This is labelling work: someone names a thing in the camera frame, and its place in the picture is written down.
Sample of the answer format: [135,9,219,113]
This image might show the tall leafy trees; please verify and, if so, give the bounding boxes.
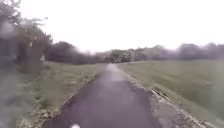
[0,0,54,75]

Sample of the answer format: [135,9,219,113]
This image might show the dark asphalt path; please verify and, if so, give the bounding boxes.
[42,63,161,128]

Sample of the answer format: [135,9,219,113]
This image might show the row of distant trees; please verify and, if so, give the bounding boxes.
[43,41,224,65]

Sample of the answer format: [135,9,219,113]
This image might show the grass field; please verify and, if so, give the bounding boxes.
[117,59,224,125]

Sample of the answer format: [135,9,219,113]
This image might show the grass verge with dry patches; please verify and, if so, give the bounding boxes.
[0,61,108,128]

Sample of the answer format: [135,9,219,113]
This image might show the pale gravel strip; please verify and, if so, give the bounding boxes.
[123,72,218,128]

